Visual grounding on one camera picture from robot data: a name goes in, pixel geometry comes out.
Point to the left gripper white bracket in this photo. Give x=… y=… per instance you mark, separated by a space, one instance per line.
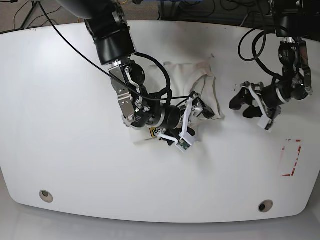
x=251 y=95

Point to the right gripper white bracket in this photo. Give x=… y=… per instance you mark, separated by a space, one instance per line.
x=185 y=120

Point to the white printed t-shirt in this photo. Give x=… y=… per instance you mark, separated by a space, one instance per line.
x=185 y=78

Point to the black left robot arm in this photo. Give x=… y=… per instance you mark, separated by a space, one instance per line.
x=292 y=21

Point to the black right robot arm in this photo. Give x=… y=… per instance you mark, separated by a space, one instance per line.
x=150 y=114

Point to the red tape rectangle marking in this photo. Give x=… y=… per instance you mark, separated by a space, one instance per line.
x=289 y=157

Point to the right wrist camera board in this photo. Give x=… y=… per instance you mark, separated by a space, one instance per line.
x=183 y=145

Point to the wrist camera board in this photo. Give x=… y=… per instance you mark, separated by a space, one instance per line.
x=183 y=145
x=265 y=123

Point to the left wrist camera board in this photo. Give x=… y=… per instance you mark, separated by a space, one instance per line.
x=265 y=123

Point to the right table cable grommet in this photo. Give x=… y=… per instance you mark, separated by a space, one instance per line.
x=265 y=206

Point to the table cable grommet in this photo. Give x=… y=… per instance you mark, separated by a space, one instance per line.
x=46 y=196
x=265 y=206

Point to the left table cable grommet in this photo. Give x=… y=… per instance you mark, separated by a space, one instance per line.
x=46 y=196

